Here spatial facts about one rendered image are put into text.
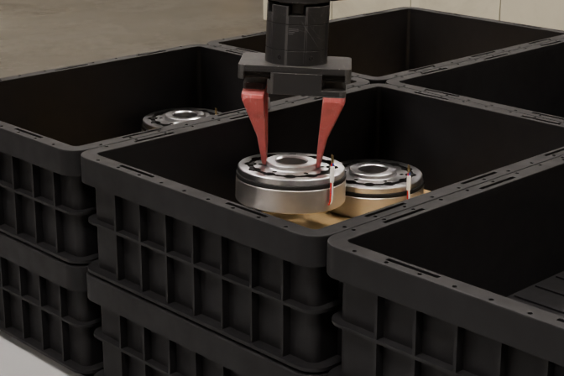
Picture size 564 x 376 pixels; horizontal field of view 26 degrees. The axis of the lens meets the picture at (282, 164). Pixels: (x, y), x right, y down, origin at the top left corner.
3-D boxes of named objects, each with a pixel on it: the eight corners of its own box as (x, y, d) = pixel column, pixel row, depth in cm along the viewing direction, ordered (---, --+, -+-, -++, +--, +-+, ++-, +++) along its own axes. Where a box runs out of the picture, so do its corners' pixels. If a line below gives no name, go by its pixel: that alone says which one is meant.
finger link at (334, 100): (268, 154, 118) (271, 59, 116) (342, 158, 118) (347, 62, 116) (263, 173, 112) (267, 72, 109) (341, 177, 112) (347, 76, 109)
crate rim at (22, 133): (72, 179, 107) (70, 153, 107) (-92, 117, 128) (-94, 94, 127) (377, 102, 134) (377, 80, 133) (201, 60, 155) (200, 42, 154)
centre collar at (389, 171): (369, 185, 121) (369, 178, 121) (338, 172, 125) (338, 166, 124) (406, 175, 123) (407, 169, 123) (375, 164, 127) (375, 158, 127)
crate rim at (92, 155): (314, 271, 87) (315, 239, 86) (72, 179, 107) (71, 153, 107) (618, 159, 113) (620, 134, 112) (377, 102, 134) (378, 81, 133)
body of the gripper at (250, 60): (242, 70, 116) (245, -8, 114) (350, 76, 116) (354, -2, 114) (237, 84, 110) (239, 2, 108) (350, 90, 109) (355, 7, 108)
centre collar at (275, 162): (289, 176, 112) (289, 169, 111) (254, 164, 115) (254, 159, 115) (328, 168, 115) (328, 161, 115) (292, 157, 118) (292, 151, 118)
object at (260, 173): (288, 192, 108) (288, 185, 108) (216, 168, 115) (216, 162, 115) (367, 174, 115) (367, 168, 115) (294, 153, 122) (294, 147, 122)
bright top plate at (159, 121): (181, 138, 138) (181, 133, 138) (125, 122, 145) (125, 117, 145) (245, 122, 145) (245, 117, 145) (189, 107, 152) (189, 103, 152)
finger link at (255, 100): (244, 153, 118) (248, 57, 116) (317, 157, 118) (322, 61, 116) (237, 171, 112) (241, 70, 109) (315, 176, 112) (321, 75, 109)
